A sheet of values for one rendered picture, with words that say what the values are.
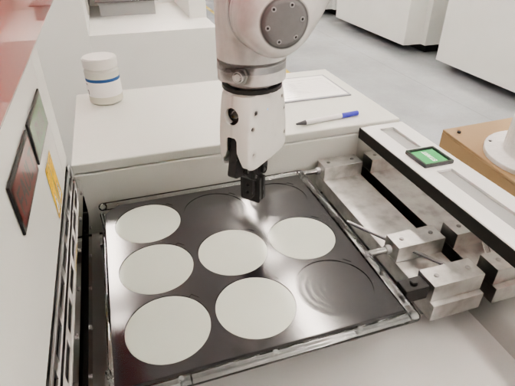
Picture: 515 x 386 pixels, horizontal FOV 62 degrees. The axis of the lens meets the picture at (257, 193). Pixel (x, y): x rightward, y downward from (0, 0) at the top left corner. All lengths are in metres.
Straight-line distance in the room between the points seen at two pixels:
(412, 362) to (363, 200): 0.29
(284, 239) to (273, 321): 0.16
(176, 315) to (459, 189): 0.45
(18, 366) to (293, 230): 0.43
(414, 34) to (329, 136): 4.51
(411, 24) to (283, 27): 4.86
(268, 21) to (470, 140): 0.71
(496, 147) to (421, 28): 4.40
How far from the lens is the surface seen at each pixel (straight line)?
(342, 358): 0.62
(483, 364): 0.67
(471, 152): 1.01
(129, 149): 0.79
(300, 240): 0.65
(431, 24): 5.32
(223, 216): 0.70
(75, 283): 0.56
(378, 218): 0.75
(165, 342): 0.53
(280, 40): 0.43
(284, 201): 0.73
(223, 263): 0.61
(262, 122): 0.54
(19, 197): 0.42
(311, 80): 1.09
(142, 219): 0.71
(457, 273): 0.64
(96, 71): 0.97
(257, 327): 0.53
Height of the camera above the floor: 1.31
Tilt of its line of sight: 33 degrees down
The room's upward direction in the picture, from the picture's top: straight up
